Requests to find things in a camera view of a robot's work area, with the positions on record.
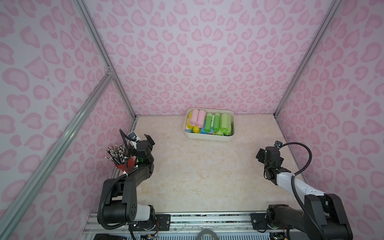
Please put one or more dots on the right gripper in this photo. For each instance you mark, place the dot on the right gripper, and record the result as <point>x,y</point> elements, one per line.
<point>267,154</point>

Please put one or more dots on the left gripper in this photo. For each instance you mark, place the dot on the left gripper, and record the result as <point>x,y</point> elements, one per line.
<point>147,142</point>

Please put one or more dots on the yellow trash bag roll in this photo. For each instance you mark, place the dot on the yellow trash bag roll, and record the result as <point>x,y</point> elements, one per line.
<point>189,126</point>
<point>196,129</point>

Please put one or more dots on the light green roll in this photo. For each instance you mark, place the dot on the light green roll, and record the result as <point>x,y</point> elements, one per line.
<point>219,133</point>
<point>229,130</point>
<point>224,123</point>

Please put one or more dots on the light green roll front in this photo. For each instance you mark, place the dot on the light green roll front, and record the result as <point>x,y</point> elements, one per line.
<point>219,133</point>

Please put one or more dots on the pink trash bag roll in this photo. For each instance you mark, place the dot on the pink trash bag roll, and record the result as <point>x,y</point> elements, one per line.
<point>201,118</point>
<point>194,117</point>

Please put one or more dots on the green trash bag roll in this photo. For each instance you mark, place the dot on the green trash bag roll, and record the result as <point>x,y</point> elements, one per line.
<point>208,122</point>
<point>216,125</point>

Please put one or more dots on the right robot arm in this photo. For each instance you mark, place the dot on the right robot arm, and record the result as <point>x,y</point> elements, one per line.
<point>321,216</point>

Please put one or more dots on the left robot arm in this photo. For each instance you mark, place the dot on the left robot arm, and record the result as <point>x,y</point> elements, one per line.
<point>118,205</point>

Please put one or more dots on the white plastic storage box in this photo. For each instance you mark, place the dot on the white plastic storage box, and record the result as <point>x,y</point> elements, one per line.
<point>208,136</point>

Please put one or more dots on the red pen holder cup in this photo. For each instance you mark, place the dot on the red pen holder cup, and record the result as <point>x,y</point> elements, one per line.
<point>127,165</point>

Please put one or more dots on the bundle of pens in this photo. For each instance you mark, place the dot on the bundle of pens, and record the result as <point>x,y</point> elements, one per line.
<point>117,155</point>

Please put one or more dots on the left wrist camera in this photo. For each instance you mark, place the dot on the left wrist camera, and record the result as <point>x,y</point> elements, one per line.
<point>134,139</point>

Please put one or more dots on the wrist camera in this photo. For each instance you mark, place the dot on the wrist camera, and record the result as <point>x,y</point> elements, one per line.
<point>278,144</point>
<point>134,139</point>

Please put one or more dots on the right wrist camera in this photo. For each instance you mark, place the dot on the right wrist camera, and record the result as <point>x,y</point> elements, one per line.
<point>278,144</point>

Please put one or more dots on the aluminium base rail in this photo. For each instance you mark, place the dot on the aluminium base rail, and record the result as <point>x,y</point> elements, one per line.
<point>250,225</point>

